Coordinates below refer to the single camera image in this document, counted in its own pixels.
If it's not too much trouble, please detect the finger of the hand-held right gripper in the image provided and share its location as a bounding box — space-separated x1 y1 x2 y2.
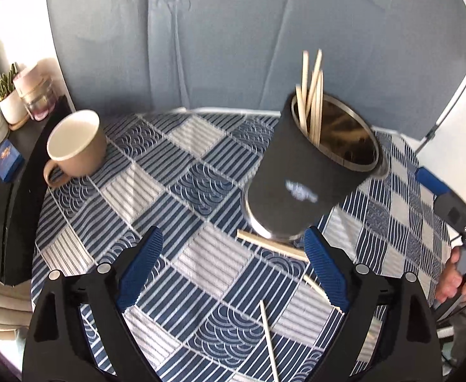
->
414 166 453 197
434 194 466 233

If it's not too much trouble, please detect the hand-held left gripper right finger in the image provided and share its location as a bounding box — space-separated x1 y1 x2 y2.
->
303 226 443 382

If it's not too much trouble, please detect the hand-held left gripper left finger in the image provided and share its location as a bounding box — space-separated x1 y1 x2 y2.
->
22 226 164 382

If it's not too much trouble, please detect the single wooden chopstick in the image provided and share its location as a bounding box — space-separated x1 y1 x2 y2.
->
303 274 343 314
259 300 280 382
237 229 310 262

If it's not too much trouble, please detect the black cylindrical utensil holder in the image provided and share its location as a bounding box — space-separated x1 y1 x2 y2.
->
243 92 389 243

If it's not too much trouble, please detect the person's right hand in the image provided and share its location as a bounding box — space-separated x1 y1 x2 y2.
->
435 244 466 303

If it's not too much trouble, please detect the blue white patterned tablecloth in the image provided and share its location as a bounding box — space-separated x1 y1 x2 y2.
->
32 109 454 382

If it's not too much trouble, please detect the beige ceramic mug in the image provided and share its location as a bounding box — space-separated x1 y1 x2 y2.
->
43 109 107 187

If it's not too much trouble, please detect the black side table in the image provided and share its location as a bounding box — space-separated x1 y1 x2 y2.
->
0 95 75 286

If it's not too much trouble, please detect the beige curtain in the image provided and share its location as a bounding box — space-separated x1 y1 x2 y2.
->
0 272 35 333

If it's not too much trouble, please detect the small blue box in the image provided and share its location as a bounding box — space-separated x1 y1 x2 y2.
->
0 140 24 184

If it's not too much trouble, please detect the pink lidded glass jar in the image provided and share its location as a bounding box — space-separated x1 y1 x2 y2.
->
13 66 56 122

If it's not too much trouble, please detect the succulent in white pot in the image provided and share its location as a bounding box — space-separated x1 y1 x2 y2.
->
0 62 29 126

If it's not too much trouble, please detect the grey backdrop cloth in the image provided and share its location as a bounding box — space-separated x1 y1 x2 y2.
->
44 0 466 144

